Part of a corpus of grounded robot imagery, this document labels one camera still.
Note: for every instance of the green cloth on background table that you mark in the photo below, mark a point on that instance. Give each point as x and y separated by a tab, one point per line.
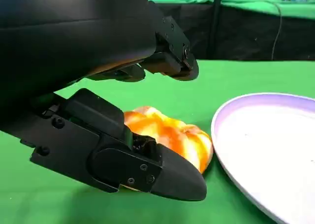
258	5

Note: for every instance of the black drape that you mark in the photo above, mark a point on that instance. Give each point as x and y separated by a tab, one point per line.
246	37

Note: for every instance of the lilac plate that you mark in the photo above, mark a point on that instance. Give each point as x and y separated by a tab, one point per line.
265	155

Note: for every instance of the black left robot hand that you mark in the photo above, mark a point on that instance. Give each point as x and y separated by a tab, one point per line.
61	32

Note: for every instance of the orange and white bread roll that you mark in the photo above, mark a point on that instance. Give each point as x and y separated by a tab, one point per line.
172	133

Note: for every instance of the black vertical pole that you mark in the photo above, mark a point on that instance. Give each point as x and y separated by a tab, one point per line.
217	24

